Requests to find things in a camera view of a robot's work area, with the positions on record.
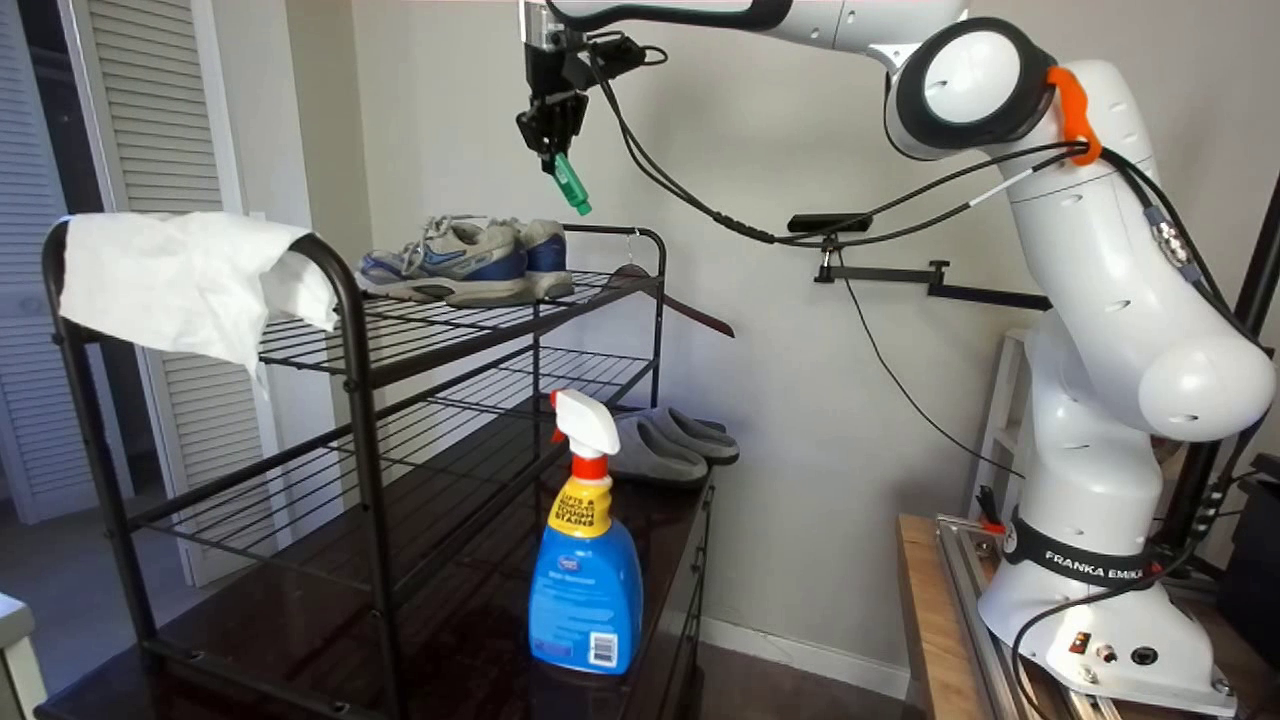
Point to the grey slipper far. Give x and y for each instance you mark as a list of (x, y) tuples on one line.
[(695, 434)]

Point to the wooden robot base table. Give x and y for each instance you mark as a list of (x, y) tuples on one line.
[(958, 668)]

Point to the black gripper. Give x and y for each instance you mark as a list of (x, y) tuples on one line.
[(563, 70)]

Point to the grey slipper near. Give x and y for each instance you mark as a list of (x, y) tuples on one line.
[(648, 459)]

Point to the blue spray bottle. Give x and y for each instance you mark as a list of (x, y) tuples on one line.
[(584, 603)]

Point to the grey slipper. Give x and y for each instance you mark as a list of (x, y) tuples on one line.
[(695, 434), (648, 459)]

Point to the black metal shoe rack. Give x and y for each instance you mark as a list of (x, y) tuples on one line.
[(419, 381)]

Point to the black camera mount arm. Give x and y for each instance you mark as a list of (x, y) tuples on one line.
[(928, 279)]

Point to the white louvered door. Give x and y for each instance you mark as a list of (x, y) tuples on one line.
[(162, 155)]

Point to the grey blue sneaker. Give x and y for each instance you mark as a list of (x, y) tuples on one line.
[(380, 274), (486, 251)]

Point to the dark wooden dresser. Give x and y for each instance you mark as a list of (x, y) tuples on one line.
[(297, 638)]

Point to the grey blue sneaker front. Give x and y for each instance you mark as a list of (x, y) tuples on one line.
[(380, 274)]

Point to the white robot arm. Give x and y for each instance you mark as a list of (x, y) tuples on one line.
[(1135, 347)]

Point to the white cloth on rack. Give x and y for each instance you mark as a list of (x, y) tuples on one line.
[(199, 280)]

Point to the small green bottle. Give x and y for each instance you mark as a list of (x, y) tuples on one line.
[(568, 185)]

